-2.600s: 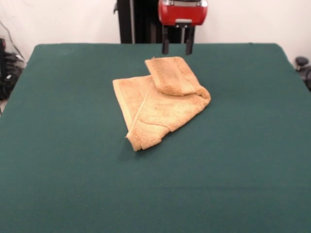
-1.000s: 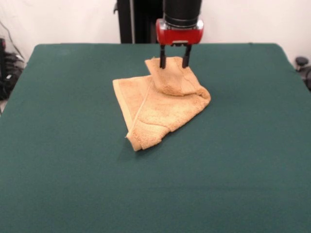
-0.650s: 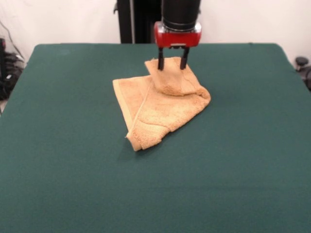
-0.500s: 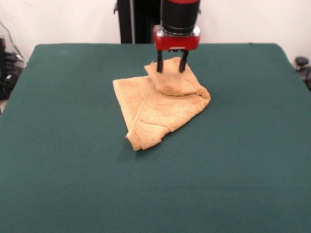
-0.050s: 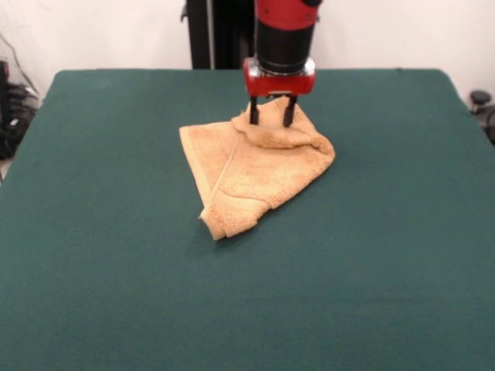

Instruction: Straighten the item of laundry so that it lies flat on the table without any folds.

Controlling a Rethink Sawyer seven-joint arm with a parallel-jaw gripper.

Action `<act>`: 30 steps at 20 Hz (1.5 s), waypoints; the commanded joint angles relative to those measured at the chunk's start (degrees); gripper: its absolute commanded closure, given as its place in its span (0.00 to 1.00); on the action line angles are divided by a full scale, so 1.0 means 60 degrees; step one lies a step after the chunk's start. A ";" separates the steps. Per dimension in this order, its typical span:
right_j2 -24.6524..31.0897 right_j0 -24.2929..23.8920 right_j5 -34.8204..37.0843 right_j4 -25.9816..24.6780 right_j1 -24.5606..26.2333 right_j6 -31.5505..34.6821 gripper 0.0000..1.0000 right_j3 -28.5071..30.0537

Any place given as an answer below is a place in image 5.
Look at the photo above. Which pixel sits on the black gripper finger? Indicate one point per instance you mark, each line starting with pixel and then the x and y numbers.
pixel 254 112
pixel 289 114

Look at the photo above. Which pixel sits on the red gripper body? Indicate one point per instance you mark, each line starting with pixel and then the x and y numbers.
pixel 280 85

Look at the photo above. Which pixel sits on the tan terry towel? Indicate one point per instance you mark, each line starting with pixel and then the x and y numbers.
pixel 251 174

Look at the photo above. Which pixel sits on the dark stand base with knob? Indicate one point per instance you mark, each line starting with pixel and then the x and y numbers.
pixel 19 116
pixel 479 96

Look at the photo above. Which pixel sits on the dark green table cloth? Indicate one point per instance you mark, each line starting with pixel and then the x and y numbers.
pixel 116 270

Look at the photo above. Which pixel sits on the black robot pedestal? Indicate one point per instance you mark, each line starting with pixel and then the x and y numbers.
pixel 201 38

